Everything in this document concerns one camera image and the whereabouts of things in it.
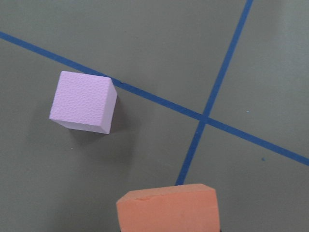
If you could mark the pink foam block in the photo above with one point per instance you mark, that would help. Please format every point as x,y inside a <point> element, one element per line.
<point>84,102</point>

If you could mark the orange foam block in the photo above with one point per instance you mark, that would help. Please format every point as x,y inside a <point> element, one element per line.
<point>182,208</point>

